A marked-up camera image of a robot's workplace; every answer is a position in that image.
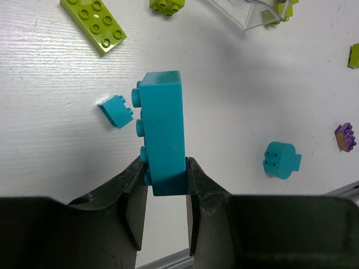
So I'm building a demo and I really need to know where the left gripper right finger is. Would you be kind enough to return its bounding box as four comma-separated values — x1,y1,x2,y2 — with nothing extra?
186,157,358,268

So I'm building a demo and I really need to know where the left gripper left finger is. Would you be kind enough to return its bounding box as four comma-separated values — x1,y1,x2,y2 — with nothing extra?
1,159,147,268

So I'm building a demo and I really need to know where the round teal lego piece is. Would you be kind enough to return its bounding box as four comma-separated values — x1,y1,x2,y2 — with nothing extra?
263,141,302,180

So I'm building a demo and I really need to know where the small teal lego brick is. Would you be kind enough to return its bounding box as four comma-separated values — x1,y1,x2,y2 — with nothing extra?
98,95,134,129

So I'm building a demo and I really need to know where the teal 2x4 lego brick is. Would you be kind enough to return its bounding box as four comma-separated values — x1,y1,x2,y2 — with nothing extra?
131,71,187,196

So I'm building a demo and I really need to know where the purple 2x4 lego plate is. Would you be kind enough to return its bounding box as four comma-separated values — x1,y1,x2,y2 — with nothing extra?
334,122,357,152

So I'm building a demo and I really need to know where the green 2x4 lego brick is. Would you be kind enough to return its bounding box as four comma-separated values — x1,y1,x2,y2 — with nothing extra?
59,0,127,56

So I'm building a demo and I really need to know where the green sloped lego piece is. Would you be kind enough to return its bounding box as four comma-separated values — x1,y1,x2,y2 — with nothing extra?
348,43,359,69

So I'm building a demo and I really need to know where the clear plastic container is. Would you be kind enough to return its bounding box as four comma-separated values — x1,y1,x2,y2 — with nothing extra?
209,0,282,31

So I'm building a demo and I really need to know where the green stacked lego piece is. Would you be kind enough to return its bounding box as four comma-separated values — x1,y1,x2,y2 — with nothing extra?
261,0,299,27

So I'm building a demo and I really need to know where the green small lego brick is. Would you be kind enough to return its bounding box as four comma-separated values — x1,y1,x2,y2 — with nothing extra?
149,0,185,17

